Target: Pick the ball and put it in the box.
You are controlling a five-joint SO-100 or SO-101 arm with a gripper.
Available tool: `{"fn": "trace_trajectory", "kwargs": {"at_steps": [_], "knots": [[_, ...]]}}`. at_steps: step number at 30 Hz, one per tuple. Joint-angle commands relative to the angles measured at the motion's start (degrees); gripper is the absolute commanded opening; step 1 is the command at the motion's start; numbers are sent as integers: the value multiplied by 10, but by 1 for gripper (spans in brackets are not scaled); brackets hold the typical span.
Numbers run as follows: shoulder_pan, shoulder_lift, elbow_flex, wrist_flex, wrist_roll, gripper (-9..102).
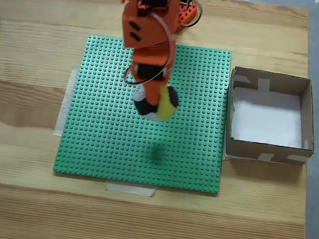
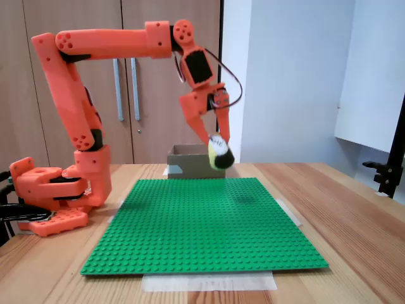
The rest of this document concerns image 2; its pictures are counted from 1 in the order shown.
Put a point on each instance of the yellow black white ball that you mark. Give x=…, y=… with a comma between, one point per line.
x=221, y=156

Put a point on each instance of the open cardboard box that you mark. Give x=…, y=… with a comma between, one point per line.
x=190, y=166

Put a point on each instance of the brown wooden cabinet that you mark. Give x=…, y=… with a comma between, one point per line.
x=164, y=111

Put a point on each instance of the green studded baseplate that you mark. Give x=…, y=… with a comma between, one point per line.
x=205, y=228

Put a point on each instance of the beige masking tape strip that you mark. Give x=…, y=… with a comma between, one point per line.
x=115, y=212
x=209, y=282
x=289, y=212

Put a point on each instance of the black clamp stand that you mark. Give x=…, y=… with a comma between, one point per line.
x=387, y=177

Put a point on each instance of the white wall panel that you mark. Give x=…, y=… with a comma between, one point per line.
x=370, y=79

